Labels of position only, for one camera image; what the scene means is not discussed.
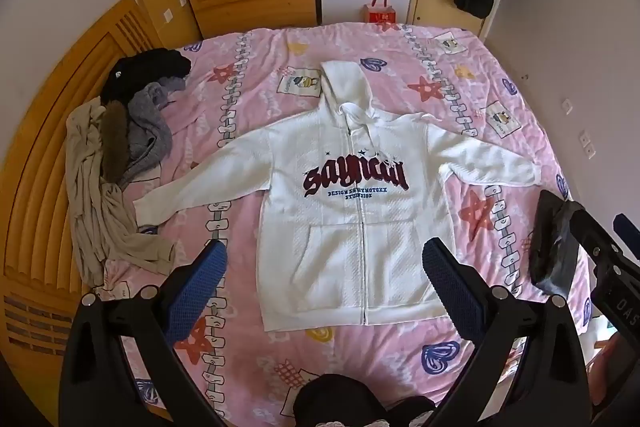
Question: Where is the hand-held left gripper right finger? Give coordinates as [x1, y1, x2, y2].
[422, 237, 608, 427]

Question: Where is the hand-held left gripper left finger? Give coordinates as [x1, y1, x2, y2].
[59, 239, 228, 414]

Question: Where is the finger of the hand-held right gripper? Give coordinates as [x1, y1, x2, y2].
[612, 213, 636, 253]
[570, 204, 632, 280]

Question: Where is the white zip hoodie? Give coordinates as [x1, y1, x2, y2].
[132, 59, 543, 340]

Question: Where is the beige coat with fur collar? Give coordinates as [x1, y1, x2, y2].
[65, 99, 176, 288]

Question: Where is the person's dark clothing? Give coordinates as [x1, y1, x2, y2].
[292, 373, 438, 427]

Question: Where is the grey knit garment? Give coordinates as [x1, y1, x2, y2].
[120, 77, 188, 182]

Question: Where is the pink printed bed sheet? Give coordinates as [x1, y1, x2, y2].
[92, 23, 608, 414]

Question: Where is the black garment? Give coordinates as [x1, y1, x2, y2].
[100, 48, 193, 105]

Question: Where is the wooden slatted headboard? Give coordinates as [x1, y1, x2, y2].
[0, 0, 166, 400]

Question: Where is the red gift bag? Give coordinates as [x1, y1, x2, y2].
[363, 0, 398, 32]

